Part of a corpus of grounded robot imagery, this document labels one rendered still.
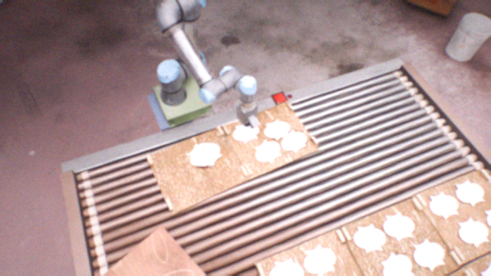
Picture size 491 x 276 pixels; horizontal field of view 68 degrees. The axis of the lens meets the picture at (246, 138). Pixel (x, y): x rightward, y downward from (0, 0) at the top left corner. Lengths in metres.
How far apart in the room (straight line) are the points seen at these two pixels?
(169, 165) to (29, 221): 1.48
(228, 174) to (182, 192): 0.24
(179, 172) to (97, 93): 1.87
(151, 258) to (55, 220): 1.52
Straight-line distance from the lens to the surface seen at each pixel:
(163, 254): 1.58
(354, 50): 3.91
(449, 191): 2.05
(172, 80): 1.92
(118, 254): 1.75
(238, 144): 1.89
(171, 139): 1.96
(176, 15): 1.63
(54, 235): 2.96
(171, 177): 1.82
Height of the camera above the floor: 2.53
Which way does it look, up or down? 57 degrees down
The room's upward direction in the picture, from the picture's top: 3 degrees clockwise
